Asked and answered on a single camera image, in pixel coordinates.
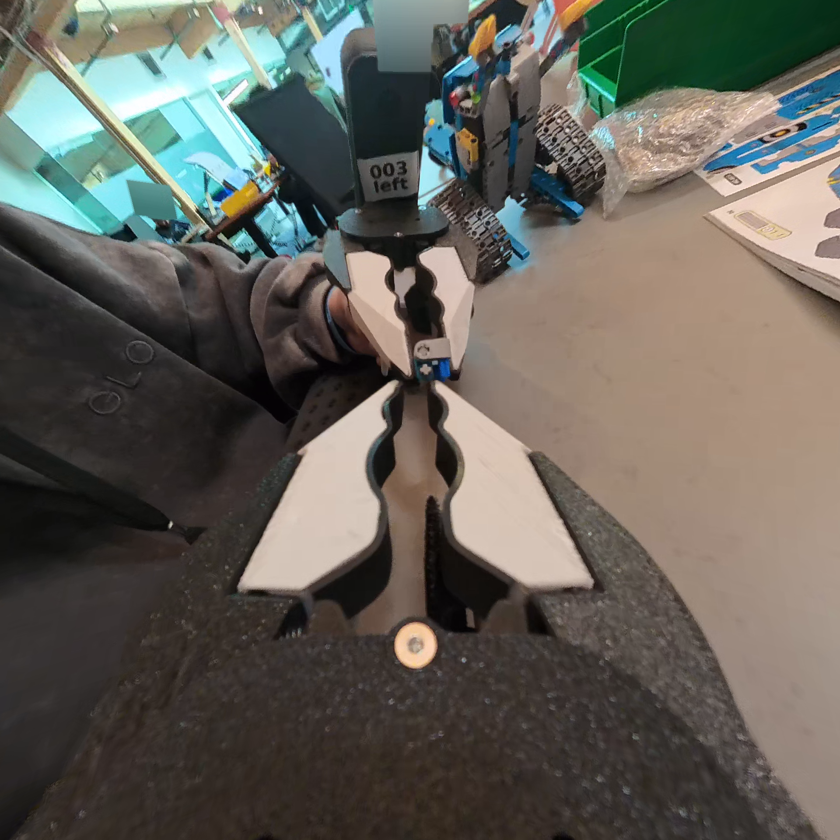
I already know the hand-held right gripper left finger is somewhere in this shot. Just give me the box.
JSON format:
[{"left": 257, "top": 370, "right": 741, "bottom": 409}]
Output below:
[{"left": 238, "top": 381, "right": 403, "bottom": 619}]

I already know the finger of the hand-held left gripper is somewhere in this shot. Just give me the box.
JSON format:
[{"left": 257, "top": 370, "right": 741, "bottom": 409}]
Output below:
[
  {"left": 417, "top": 248, "right": 477, "bottom": 383},
  {"left": 344, "top": 252, "right": 417, "bottom": 382}
]

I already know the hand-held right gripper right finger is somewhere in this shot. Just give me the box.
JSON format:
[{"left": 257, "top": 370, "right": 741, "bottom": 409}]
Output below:
[{"left": 427, "top": 381, "right": 596, "bottom": 618}]

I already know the person's left forearm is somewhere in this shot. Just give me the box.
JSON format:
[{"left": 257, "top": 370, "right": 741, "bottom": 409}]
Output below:
[{"left": 190, "top": 252, "right": 349, "bottom": 411}]

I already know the grey desk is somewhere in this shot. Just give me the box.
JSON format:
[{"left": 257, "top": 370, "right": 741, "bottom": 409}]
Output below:
[{"left": 289, "top": 39, "right": 840, "bottom": 840}]

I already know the person's left hand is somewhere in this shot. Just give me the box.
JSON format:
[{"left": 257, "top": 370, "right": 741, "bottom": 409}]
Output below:
[{"left": 325, "top": 287, "right": 378, "bottom": 361}]

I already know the black office chair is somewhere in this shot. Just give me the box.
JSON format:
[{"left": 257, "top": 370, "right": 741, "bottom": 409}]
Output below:
[{"left": 233, "top": 72, "right": 358, "bottom": 224}]

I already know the dark perforated panel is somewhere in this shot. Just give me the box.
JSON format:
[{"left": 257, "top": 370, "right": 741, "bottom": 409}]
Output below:
[{"left": 289, "top": 374, "right": 401, "bottom": 460}]

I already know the blue tracked toy robot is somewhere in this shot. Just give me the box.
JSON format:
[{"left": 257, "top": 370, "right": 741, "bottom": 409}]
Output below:
[{"left": 423, "top": 13, "right": 608, "bottom": 283}]

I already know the clear plastic bag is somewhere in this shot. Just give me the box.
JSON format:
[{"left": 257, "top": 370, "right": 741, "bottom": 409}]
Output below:
[{"left": 594, "top": 88, "right": 782, "bottom": 217}]

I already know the green storage bin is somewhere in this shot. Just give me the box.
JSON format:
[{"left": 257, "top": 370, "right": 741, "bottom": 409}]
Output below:
[{"left": 577, "top": 0, "right": 840, "bottom": 119}]

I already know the instruction booklet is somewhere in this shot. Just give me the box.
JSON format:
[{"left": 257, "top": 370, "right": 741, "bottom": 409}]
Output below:
[{"left": 705, "top": 157, "right": 840, "bottom": 303}]

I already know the blue sticker sheet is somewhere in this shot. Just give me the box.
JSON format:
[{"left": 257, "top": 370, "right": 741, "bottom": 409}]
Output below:
[{"left": 696, "top": 75, "right": 840, "bottom": 198}]

